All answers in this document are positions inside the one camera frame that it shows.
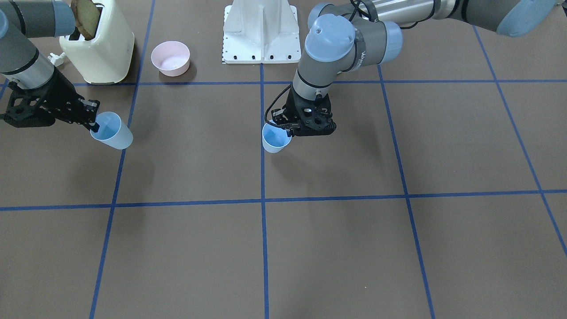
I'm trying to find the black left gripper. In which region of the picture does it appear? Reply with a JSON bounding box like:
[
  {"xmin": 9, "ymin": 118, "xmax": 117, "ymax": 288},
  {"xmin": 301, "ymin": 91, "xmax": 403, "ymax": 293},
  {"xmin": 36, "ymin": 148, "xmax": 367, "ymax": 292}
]
[{"xmin": 271, "ymin": 84, "xmax": 332, "ymax": 137}]

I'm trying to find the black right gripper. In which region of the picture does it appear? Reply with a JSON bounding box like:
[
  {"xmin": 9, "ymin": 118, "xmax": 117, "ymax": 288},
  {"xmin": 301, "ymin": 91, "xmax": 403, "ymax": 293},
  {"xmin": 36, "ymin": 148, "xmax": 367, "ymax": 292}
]
[{"xmin": 34, "ymin": 69, "xmax": 101, "ymax": 133}]

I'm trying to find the light blue cup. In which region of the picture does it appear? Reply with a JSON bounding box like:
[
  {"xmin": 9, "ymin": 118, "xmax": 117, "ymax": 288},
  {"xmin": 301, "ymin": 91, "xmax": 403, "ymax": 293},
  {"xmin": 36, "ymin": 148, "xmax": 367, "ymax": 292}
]
[
  {"xmin": 90, "ymin": 112, "xmax": 133, "ymax": 150},
  {"xmin": 261, "ymin": 121, "xmax": 292, "ymax": 153}
]

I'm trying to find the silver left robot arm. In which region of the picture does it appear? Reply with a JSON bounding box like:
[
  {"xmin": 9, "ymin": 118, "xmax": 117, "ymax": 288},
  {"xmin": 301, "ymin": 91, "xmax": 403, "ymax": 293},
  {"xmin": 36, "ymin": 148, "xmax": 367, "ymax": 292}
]
[{"xmin": 264, "ymin": 0, "xmax": 555, "ymax": 137}]

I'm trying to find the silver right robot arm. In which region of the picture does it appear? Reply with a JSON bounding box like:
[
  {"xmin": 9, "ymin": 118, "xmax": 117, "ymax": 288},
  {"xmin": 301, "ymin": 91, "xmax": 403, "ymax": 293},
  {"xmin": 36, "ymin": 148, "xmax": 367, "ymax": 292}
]
[{"xmin": 0, "ymin": 0, "xmax": 100, "ymax": 132}]

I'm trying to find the cream toaster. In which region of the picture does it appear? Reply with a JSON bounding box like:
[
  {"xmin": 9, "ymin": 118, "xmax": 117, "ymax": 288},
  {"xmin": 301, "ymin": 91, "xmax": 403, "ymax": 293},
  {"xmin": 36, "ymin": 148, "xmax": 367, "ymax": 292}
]
[{"xmin": 59, "ymin": 0, "xmax": 135, "ymax": 85}]

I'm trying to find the pink bowl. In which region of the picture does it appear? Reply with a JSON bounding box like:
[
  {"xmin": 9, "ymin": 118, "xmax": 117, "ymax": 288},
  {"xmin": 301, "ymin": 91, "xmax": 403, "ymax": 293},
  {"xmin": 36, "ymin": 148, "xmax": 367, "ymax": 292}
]
[{"xmin": 151, "ymin": 41, "xmax": 190, "ymax": 77}]

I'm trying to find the bread slice in toaster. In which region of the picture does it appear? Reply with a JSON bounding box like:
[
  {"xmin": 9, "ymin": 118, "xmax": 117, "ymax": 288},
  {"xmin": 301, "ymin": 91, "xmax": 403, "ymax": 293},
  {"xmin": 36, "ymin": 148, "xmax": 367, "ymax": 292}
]
[{"xmin": 70, "ymin": 0, "xmax": 101, "ymax": 41}]

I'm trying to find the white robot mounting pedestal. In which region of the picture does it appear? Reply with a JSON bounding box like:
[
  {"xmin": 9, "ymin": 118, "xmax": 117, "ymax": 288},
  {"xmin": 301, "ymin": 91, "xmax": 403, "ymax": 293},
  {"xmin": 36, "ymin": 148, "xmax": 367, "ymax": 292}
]
[{"xmin": 221, "ymin": 0, "xmax": 302, "ymax": 64}]

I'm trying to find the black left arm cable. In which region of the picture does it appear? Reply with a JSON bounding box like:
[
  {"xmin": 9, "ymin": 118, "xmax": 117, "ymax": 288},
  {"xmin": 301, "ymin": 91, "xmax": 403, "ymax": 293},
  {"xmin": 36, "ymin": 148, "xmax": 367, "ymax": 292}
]
[{"xmin": 264, "ymin": 0, "xmax": 439, "ymax": 129}]

